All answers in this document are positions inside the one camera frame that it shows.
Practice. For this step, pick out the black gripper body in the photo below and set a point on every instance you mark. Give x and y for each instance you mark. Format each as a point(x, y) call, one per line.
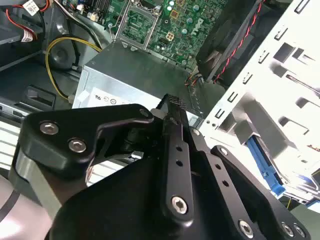
point(112, 212)

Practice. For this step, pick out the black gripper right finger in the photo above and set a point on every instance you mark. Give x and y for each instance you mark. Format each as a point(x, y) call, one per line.
point(236, 207)

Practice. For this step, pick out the hard disk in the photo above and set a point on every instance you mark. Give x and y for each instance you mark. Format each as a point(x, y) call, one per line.
point(265, 165)

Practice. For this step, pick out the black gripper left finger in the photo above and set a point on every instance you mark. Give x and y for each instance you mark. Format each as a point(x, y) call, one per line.
point(50, 150)

